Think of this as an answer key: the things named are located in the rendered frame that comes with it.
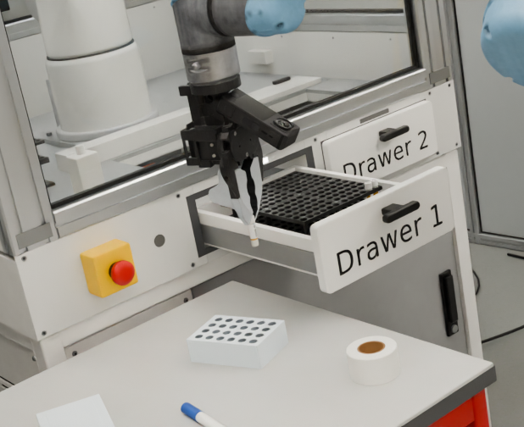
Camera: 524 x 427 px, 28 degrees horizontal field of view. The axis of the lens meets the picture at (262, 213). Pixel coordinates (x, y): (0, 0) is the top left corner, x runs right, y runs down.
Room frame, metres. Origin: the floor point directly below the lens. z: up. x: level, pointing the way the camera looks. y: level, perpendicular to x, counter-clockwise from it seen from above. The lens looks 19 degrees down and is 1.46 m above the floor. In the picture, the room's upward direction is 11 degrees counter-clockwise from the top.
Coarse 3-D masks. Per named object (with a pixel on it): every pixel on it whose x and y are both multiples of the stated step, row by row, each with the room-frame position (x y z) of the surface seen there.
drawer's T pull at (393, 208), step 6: (390, 204) 1.55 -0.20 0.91; (396, 204) 1.54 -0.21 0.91; (408, 204) 1.53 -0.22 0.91; (414, 204) 1.53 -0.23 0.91; (384, 210) 1.53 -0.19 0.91; (390, 210) 1.53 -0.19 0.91; (396, 210) 1.52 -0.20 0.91; (402, 210) 1.52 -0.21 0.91; (408, 210) 1.53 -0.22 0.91; (414, 210) 1.53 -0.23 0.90; (384, 216) 1.50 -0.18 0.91; (390, 216) 1.50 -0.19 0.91; (396, 216) 1.51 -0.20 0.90; (402, 216) 1.52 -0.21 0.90; (384, 222) 1.51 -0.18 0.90; (390, 222) 1.50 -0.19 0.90
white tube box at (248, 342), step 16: (224, 320) 1.49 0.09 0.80; (240, 320) 1.48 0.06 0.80; (256, 320) 1.47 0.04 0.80; (272, 320) 1.46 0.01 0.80; (192, 336) 1.45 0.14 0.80; (208, 336) 1.45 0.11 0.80; (224, 336) 1.43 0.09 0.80; (240, 336) 1.42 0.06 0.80; (256, 336) 1.42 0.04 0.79; (272, 336) 1.42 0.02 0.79; (192, 352) 1.44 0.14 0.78; (208, 352) 1.43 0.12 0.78; (224, 352) 1.41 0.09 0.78; (240, 352) 1.40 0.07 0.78; (256, 352) 1.38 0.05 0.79; (272, 352) 1.41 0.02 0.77; (256, 368) 1.38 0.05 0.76
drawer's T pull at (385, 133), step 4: (388, 128) 1.99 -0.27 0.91; (392, 128) 1.98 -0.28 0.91; (396, 128) 1.97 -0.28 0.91; (400, 128) 1.97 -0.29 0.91; (404, 128) 1.97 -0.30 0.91; (408, 128) 1.98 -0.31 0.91; (380, 132) 1.98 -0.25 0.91; (384, 132) 1.97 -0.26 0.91; (388, 132) 1.95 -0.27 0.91; (392, 132) 1.95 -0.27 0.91; (396, 132) 1.96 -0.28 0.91; (400, 132) 1.97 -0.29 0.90; (404, 132) 1.97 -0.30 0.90; (380, 136) 1.94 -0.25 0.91; (384, 136) 1.94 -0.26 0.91; (388, 136) 1.95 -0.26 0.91; (392, 136) 1.95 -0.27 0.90; (396, 136) 1.96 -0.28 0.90; (380, 140) 1.94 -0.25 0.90; (384, 140) 1.94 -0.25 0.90; (388, 140) 1.95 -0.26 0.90
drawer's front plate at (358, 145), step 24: (384, 120) 1.99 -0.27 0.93; (408, 120) 2.03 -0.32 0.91; (432, 120) 2.07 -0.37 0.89; (336, 144) 1.92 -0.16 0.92; (360, 144) 1.95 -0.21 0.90; (384, 144) 1.99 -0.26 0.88; (408, 144) 2.03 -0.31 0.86; (432, 144) 2.07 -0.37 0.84; (336, 168) 1.91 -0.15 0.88; (384, 168) 1.98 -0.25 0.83
